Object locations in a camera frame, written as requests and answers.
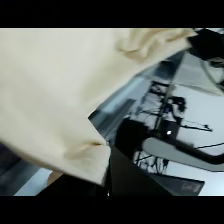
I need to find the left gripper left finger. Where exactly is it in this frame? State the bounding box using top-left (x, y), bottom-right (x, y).
top-left (36, 173), bottom-right (110, 197)

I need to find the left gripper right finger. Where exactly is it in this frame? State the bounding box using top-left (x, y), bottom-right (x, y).
top-left (108, 145), bottom-right (174, 197)

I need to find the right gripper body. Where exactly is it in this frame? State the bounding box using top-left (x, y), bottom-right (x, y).
top-left (187, 28), bottom-right (224, 62)

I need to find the cream shirt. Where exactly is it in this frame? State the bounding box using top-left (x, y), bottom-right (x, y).
top-left (0, 28), bottom-right (199, 187)

